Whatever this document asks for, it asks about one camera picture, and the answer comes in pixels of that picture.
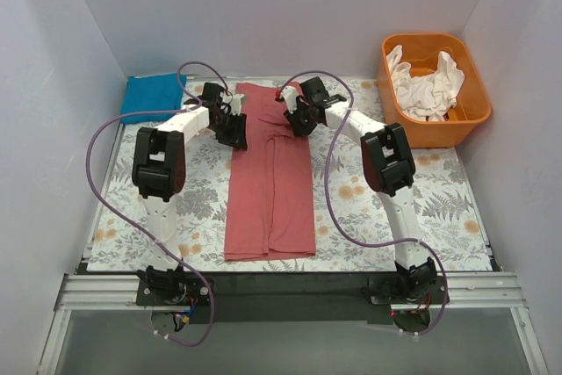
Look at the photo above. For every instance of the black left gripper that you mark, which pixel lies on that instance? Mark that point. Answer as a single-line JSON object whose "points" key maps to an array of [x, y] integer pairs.
{"points": [[233, 130]]}

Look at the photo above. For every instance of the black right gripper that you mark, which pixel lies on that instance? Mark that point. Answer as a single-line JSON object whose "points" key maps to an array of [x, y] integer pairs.
{"points": [[299, 118]]}

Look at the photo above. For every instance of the red t shirt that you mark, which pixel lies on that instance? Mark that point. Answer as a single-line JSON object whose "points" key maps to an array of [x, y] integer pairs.
{"points": [[270, 212]]}

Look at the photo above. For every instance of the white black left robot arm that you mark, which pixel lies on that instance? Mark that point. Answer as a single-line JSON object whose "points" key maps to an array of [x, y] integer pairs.
{"points": [[159, 173]]}

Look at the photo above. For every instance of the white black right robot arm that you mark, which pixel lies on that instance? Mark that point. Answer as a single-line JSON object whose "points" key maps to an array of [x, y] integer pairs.
{"points": [[388, 167]]}

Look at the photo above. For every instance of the white t shirts in basket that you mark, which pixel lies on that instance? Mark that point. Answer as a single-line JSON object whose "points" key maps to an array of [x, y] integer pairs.
{"points": [[425, 98]]}

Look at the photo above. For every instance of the folded blue t shirt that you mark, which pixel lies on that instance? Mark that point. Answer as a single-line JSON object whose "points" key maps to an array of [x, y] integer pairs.
{"points": [[152, 94]]}

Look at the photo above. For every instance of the floral table mat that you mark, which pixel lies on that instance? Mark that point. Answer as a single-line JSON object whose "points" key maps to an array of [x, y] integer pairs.
{"points": [[443, 203]]}

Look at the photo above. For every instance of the orange plastic basket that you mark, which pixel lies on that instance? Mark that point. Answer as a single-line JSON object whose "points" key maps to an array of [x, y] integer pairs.
{"points": [[421, 51]]}

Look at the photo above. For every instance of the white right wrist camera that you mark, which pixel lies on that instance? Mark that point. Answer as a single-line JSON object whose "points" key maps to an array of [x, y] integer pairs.
{"points": [[289, 96]]}

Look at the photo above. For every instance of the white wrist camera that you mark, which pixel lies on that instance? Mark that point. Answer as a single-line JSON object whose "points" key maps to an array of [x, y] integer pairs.
{"points": [[289, 96], [235, 103]]}

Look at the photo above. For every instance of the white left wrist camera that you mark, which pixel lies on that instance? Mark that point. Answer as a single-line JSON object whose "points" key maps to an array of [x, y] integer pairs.
{"points": [[235, 103]]}

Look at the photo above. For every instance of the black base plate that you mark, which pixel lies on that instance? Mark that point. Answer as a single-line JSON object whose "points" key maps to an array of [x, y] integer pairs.
{"points": [[224, 297]]}

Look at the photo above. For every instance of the aluminium frame rail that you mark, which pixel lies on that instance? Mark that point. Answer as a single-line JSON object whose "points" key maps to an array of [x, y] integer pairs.
{"points": [[119, 292]]}

